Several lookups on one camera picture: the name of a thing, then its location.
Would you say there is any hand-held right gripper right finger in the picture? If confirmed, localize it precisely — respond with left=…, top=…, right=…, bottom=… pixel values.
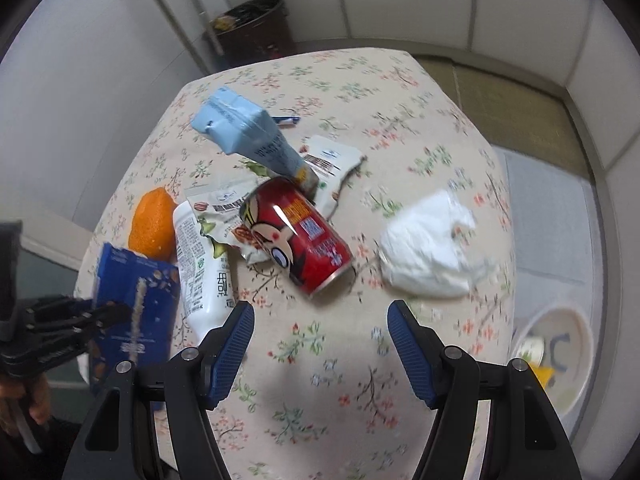
left=386, top=299, right=583, bottom=480

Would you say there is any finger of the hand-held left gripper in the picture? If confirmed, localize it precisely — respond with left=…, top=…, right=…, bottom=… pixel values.
left=20, top=296, right=130, bottom=348

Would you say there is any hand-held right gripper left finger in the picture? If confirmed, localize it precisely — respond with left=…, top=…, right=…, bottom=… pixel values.
left=62, top=300, right=256, bottom=480

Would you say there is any blue snack packet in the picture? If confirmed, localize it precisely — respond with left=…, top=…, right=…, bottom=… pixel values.
left=89, top=242, right=181, bottom=411

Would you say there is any white drink pouch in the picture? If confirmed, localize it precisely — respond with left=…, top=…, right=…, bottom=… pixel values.
left=172, top=200, right=238, bottom=343

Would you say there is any orange peel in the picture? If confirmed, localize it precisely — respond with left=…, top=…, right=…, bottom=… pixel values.
left=127, top=187, right=178, bottom=262

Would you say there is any red drink can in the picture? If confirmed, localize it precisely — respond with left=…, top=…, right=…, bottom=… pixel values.
left=239, top=176, right=357, bottom=298

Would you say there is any white nut snack packet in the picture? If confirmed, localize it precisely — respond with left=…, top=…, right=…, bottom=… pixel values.
left=185, top=177, right=281, bottom=266
left=300, top=135, right=366, bottom=211

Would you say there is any white plastic bin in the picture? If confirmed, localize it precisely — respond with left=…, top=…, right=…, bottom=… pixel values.
left=510, top=305, right=596, bottom=418

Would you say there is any light blue drink carton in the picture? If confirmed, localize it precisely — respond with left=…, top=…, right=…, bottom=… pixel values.
left=190, top=86, right=321, bottom=196

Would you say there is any person's left hand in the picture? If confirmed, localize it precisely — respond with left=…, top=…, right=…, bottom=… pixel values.
left=0, top=375, right=51, bottom=426

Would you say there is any small white cup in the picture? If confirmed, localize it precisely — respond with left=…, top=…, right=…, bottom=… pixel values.
left=520, top=337, right=546, bottom=364

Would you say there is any yellow packet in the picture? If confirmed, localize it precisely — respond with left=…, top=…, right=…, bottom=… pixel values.
left=530, top=365, right=556, bottom=389

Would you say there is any grey floor mat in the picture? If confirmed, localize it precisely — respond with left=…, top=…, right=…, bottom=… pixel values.
left=492, top=147, right=608, bottom=321

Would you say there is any floral tablecloth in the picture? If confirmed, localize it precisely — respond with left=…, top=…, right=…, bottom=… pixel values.
left=74, top=47, right=517, bottom=480

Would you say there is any brown waste bin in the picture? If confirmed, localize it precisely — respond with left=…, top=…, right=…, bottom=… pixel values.
left=207, top=0, right=296, bottom=68

